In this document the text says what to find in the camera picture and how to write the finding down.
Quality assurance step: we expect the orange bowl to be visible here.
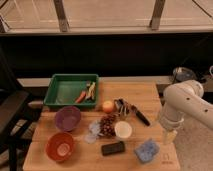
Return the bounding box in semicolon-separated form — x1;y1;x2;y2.
45;132;74;162

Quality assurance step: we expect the white paper cup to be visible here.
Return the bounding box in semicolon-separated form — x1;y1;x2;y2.
114;121;132;140

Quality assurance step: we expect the red yellow apple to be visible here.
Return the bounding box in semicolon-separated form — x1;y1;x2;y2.
102;101;115;114

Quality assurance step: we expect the clear plastic bag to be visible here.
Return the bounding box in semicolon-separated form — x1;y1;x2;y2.
85;120;100;144

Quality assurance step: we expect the metal bowl in background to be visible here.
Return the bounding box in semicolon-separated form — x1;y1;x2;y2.
173;67;197;82

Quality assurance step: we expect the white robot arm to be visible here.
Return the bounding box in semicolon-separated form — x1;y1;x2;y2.
158;80;213;144

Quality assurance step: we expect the orange carrot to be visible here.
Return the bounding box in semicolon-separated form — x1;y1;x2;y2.
75;91;86;103

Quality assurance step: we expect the blue sponge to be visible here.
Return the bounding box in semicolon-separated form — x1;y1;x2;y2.
134;139;159;163

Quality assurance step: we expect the black chair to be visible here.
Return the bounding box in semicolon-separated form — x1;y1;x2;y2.
0;46;44;171

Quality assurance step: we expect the green plastic tray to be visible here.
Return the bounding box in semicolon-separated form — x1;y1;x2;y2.
44;74;99;108

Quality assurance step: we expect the black rectangular block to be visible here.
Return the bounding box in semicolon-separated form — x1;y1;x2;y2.
101;141;125;156

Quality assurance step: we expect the black handled knife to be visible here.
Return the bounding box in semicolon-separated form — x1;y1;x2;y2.
131;105;150;126

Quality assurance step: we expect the yellow corn cob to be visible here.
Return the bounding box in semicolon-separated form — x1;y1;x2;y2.
86;82;96;100

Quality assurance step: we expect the bunch of dark grapes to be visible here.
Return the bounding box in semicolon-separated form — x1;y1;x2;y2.
100;115;116;137

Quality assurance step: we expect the purple bowl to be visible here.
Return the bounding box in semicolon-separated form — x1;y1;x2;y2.
54;106;81;131

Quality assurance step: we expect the silver metal utensil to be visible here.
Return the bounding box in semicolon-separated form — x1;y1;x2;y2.
114;99;130;116

